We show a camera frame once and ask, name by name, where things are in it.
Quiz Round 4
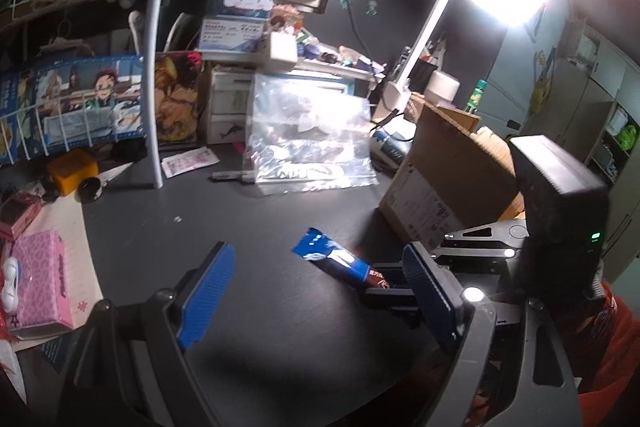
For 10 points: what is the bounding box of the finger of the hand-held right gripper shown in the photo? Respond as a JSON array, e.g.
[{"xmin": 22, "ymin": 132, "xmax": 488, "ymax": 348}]
[
  {"xmin": 372, "ymin": 221, "xmax": 530, "ymax": 289},
  {"xmin": 364, "ymin": 287, "xmax": 426, "ymax": 329}
]

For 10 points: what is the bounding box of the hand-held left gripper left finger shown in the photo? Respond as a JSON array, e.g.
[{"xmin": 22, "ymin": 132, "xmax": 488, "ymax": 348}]
[{"xmin": 60, "ymin": 241, "xmax": 237, "ymax": 427}]

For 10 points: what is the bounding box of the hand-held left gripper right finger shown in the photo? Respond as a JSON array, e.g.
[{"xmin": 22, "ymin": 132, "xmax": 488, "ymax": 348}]
[{"xmin": 401, "ymin": 242, "xmax": 583, "ymax": 427}]

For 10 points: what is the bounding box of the blue snack packet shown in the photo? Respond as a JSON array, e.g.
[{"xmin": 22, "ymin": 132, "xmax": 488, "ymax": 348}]
[{"xmin": 291, "ymin": 228, "xmax": 393, "ymax": 292}]

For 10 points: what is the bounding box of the cardboard box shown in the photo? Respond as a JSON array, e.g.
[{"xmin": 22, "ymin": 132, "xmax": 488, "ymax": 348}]
[{"xmin": 378, "ymin": 99, "xmax": 528, "ymax": 253}]

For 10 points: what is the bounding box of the person's right forearm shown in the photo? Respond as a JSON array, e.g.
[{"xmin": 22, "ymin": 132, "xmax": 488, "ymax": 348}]
[{"xmin": 570, "ymin": 282, "xmax": 640, "ymax": 427}]

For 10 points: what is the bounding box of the grey cabinet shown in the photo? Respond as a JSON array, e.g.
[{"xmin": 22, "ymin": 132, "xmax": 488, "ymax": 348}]
[{"xmin": 520, "ymin": 22, "xmax": 640, "ymax": 288}]

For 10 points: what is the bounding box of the black pen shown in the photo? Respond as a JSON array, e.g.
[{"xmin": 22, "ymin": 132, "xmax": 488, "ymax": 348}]
[{"xmin": 210, "ymin": 170, "xmax": 256, "ymax": 182}]

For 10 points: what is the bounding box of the pink sachet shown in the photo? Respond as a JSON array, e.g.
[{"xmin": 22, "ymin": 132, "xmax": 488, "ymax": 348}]
[{"xmin": 161, "ymin": 147, "xmax": 221, "ymax": 178}]

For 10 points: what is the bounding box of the green bottle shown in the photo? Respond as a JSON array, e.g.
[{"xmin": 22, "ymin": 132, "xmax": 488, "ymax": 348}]
[{"xmin": 465, "ymin": 79, "xmax": 488, "ymax": 115}]

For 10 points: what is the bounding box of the blue pouch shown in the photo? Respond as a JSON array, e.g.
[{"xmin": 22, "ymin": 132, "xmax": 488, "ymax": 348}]
[{"xmin": 370, "ymin": 129, "xmax": 416, "ymax": 168}]

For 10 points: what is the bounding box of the black round lid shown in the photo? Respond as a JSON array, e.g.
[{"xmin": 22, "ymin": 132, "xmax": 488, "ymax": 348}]
[{"xmin": 77, "ymin": 178, "xmax": 105, "ymax": 204}]

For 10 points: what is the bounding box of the pink tissue box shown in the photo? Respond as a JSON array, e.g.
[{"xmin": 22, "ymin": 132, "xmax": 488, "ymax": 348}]
[{"xmin": 7, "ymin": 229, "xmax": 76, "ymax": 340}]

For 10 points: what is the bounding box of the white cylinder container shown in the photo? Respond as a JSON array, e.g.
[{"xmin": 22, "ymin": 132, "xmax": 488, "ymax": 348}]
[{"xmin": 427, "ymin": 69, "xmax": 461, "ymax": 104}]

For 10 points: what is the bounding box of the clear zip bag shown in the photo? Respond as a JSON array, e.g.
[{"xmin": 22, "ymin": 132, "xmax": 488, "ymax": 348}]
[{"xmin": 243, "ymin": 73, "xmax": 379, "ymax": 195}]

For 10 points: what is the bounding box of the yellow box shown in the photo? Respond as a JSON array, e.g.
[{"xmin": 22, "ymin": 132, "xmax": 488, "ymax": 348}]
[{"xmin": 47, "ymin": 152, "xmax": 100, "ymax": 196}]

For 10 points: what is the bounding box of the white drawer unit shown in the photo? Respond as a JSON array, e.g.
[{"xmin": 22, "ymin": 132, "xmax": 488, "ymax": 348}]
[{"xmin": 206, "ymin": 64, "xmax": 256, "ymax": 145}]

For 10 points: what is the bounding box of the white contact lens case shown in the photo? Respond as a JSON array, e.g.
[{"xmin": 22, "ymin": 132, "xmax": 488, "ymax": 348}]
[{"xmin": 0, "ymin": 257, "xmax": 23, "ymax": 313}]

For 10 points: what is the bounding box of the anime art stand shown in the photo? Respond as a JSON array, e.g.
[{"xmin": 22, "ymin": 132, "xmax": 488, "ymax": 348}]
[{"xmin": 152, "ymin": 51, "xmax": 206, "ymax": 144}]

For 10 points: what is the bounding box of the small pink box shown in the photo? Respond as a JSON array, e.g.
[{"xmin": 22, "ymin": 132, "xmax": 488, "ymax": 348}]
[{"xmin": 0, "ymin": 191, "xmax": 43, "ymax": 240}]

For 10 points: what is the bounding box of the white desk lamp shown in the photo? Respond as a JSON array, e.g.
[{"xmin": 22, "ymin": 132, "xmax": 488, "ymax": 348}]
[{"xmin": 374, "ymin": 0, "xmax": 551, "ymax": 122}]

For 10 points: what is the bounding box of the blue anime picture box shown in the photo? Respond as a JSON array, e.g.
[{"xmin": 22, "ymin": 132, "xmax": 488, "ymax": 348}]
[{"xmin": 0, "ymin": 54, "xmax": 148, "ymax": 165}]

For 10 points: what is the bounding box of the white desk shelf riser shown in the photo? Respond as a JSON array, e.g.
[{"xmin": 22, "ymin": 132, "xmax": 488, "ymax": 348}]
[{"xmin": 210, "ymin": 57, "xmax": 386, "ymax": 82}]

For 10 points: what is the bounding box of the small white box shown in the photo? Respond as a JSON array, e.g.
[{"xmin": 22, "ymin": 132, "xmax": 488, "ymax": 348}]
[{"xmin": 270, "ymin": 32, "xmax": 298, "ymax": 62}]

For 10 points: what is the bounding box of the white medicine box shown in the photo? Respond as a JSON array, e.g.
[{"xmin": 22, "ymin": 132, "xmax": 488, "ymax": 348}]
[{"xmin": 200, "ymin": 16, "xmax": 268, "ymax": 54}]

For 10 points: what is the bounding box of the small acrylic figure stand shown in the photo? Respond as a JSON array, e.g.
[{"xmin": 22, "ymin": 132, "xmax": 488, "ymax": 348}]
[{"xmin": 270, "ymin": 4, "xmax": 306, "ymax": 35}]

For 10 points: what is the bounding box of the yellow character wall poster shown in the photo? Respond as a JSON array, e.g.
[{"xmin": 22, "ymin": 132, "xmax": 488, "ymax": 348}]
[{"xmin": 530, "ymin": 47, "xmax": 558, "ymax": 115}]

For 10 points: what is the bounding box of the white wire rack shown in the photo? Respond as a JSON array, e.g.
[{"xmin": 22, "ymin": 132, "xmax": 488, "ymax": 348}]
[{"xmin": 0, "ymin": 0, "xmax": 193, "ymax": 190}]

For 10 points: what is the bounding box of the black cable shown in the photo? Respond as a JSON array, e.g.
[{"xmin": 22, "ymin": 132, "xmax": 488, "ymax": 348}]
[{"xmin": 327, "ymin": 0, "xmax": 386, "ymax": 68}]

